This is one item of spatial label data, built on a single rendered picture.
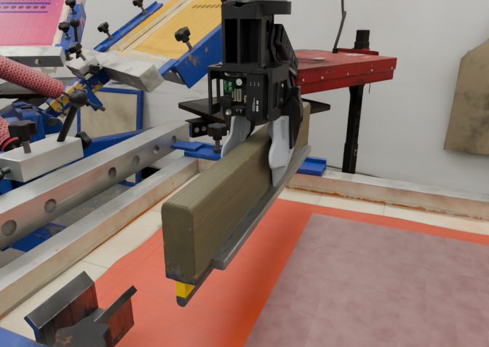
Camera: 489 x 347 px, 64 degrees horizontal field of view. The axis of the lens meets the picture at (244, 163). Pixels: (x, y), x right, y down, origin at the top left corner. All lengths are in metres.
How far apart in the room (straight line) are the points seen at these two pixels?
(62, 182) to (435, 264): 0.56
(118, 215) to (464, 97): 2.07
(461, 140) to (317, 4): 1.12
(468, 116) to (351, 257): 1.92
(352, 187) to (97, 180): 0.45
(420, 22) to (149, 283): 2.14
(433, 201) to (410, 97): 1.75
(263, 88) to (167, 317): 0.28
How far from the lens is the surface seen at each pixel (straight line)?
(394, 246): 0.64
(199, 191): 0.33
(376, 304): 0.53
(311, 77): 1.39
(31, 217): 0.63
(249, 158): 0.41
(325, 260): 0.58
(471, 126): 2.46
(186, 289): 0.36
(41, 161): 0.69
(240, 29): 0.40
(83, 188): 0.69
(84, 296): 0.45
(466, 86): 2.43
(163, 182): 0.74
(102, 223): 0.63
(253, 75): 0.40
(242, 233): 0.40
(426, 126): 2.52
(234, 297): 0.51
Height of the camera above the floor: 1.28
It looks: 21 degrees down
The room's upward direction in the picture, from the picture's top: straight up
